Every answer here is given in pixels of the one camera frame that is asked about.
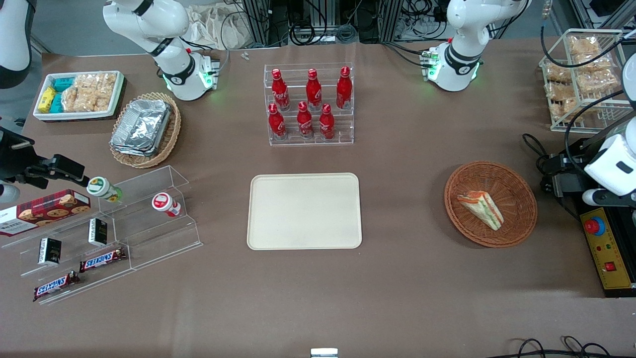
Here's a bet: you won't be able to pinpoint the clear acrylic stepped shelf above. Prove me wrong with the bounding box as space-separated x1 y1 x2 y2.
0 165 204 305

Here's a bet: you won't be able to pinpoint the white rectangular bin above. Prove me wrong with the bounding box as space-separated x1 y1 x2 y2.
33 71 125 122

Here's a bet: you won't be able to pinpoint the clear acrylic bottle rack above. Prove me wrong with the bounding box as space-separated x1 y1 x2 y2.
263 63 355 147

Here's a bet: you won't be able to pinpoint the red cola bottle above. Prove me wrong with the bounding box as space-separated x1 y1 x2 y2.
268 103 287 141
305 69 323 111
318 103 336 140
336 66 353 110
271 69 291 111
297 101 315 140

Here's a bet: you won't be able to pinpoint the black looped cable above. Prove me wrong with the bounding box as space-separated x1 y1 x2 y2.
522 133 551 174

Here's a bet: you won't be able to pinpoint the tan oval wicker basket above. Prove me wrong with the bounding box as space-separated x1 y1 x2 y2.
109 92 182 170

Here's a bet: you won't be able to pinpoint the yellow black control box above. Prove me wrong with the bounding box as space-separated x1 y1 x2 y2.
579 199 636 298

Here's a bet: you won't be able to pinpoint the brown wicker basket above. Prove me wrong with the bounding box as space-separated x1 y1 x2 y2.
444 161 538 248

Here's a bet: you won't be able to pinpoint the triangle sandwich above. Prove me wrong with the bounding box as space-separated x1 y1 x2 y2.
457 191 504 231

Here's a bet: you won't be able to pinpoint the red cookie box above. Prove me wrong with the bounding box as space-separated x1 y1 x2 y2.
0 189 92 238

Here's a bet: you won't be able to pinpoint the bundle of black cables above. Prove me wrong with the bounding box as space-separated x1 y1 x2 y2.
287 0 361 44

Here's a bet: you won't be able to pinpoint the snickers bar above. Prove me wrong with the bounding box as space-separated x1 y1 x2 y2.
33 271 80 303
79 247 127 273

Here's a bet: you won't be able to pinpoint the clear rice cracker bag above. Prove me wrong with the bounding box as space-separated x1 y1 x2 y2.
61 86 98 113
75 73 118 111

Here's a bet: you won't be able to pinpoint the small black box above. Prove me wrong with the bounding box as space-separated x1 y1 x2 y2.
88 218 108 248
38 238 63 266

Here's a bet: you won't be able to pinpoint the beige cloth bag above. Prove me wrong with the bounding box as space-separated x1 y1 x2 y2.
185 4 250 51

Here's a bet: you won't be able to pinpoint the yellow snack packet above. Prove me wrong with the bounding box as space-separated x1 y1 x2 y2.
38 87 57 114

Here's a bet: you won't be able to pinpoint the stacked aluminium foil trays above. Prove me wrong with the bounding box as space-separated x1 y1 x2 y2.
110 99 172 158

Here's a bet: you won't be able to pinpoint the white wire basket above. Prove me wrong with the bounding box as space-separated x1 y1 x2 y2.
539 29 636 133

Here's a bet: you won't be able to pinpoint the clear bag of pastry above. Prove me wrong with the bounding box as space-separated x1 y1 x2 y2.
578 70 620 96
568 36 602 57
544 64 572 85
545 82 577 101
576 55 615 74
549 97 580 121

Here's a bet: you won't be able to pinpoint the beige plastic tray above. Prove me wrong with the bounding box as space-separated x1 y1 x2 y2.
247 173 363 250

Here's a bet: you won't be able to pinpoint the aluminium frame post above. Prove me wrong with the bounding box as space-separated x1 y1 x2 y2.
379 0 404 42
570 0 636 31
242 0 272 48

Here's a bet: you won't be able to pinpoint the red lid yogurt bottle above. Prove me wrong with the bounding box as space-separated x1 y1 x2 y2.
152 192 182 218

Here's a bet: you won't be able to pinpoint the green lid yogurt bottle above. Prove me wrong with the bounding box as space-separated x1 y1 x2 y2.
86 177 123 203

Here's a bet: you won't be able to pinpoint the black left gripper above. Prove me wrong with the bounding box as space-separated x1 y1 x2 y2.
541 139 603 200

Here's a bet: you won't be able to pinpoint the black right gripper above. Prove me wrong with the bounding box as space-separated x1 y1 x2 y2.
0 127 90 189

